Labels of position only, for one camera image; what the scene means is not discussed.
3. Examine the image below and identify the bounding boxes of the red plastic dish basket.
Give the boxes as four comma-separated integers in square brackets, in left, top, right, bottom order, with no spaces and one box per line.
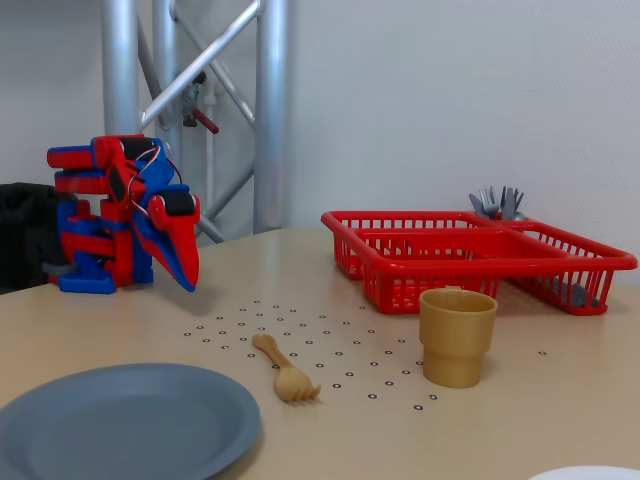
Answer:
[320,209,639,317]

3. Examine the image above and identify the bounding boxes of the golden plastic fork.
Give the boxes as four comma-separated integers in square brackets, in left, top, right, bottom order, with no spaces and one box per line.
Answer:
[251,333,322,406]

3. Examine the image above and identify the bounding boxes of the red white servo cable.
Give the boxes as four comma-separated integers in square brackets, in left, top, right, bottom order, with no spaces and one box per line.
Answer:
[125,148,184,217]

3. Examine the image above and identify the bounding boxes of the grey plastic fork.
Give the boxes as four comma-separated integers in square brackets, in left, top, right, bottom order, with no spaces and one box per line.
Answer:
[499,185,526,222]
[468,186,501,221]

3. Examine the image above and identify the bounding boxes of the grey plastic plate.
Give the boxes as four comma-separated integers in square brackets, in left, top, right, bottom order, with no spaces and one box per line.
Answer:
[0,363,263,480]

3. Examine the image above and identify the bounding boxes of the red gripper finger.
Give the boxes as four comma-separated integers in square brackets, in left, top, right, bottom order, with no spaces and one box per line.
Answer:
[148,193,202,292]

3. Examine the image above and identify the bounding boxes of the white round plate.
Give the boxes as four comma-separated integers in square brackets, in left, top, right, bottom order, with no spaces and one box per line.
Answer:
[527,465,640,480]

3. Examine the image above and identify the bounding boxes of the aluminium truss column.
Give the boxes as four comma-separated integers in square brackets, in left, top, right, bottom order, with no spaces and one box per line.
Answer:
[101,0,290,246]

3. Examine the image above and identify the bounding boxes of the grey plastic cutlery piece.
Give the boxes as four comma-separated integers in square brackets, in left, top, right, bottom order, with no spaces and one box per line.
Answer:
[552,279,602,309]

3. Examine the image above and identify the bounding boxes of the blue gripper body with servo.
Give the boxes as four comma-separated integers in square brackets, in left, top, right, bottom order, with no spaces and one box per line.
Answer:
[130,138,201,227]

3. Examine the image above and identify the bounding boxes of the golden plastic cup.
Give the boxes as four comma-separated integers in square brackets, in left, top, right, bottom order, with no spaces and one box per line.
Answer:
[418,285,499,390]

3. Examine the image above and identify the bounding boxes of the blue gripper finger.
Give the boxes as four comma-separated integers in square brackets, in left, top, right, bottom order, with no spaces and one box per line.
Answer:
[131,215,197,294]

